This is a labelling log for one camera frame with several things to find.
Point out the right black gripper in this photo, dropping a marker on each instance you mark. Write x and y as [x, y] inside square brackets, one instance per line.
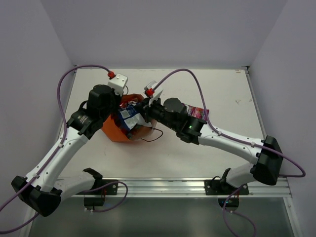
[146, 109]

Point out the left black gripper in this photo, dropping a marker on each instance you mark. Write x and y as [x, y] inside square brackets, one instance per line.
[114, 108]

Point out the blue white snack packet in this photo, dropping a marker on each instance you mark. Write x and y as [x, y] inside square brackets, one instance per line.
[130, 117]

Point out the orange paper bag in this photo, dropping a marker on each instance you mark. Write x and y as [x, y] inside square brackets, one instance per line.
[115, 132]

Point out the purple Fox's candy bag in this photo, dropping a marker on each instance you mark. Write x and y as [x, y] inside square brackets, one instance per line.
[197, 112]

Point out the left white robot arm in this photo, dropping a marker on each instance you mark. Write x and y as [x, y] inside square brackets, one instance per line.
[41, 189]

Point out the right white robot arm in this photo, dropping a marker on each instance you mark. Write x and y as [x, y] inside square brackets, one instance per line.
[263, 156]

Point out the red snack packet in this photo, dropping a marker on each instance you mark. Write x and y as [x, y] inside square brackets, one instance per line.
[130, 101]

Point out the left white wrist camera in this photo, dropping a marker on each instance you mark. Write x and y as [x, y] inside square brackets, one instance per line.
[117, 82]

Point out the aluminium table rail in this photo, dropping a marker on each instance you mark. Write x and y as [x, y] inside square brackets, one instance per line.
[172, 188]

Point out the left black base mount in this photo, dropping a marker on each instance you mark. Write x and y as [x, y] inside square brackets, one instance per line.
[99, 190]

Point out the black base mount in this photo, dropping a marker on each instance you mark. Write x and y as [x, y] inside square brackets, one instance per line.
[217, 186]
[99, 190]

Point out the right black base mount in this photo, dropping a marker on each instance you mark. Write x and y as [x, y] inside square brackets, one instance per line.
[217, 186]

